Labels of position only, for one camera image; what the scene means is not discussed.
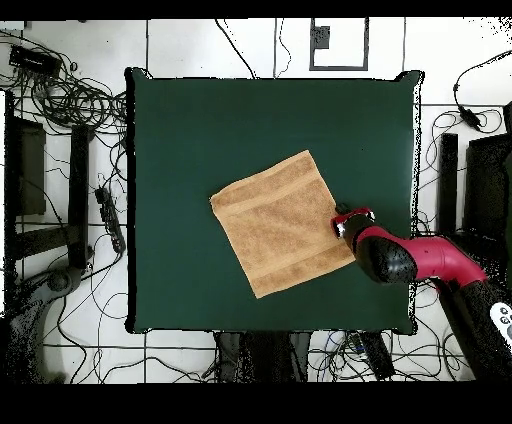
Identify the tan terry towel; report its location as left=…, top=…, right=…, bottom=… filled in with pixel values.
left=209, top=149, right=357, bottom=300

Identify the black flat panel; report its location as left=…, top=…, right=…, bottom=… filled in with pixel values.
left=462, top=133, right=512, bottom=243
left=4, top=90, right=48, bottom=217

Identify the black metal stand leg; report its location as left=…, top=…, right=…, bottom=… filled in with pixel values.
left=67, top=124, right=92, bottom=270
left=436, top=132, right=460, bottom=237

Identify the black power strip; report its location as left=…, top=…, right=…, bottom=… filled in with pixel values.
left=94, top=186, right=128, bottom=255
left=357, top=330, right=396, bottom=381

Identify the dark green table cloth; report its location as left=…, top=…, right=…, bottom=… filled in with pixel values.
left=124, top=66, right=425, bottom=335

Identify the small dark grey square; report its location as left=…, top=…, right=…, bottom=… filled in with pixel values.
left=310, top=25, right=332, bottom=50

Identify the dark grey stand base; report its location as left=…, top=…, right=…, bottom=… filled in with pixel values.
left=5, top=265, right=87, bottom=383

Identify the black electronics box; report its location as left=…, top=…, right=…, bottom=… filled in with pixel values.
left=8, top=44, right=64, bottom=78

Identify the dark square floor frame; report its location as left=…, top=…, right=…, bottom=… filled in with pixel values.
left=308, top=16, right=370, bottom=72

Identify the black power adapter with cable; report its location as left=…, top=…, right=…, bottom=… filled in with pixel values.
left=452, top=48, right=512, bottom=132

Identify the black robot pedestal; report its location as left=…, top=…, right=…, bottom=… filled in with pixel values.
left=213, top=330, right=313, bottom=383

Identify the long black cable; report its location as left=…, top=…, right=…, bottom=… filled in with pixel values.
left=214, top=17, right=257, bottom=80

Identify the tangle of black cables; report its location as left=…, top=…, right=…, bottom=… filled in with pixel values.
left=0, top=29, right=129, bottom=137

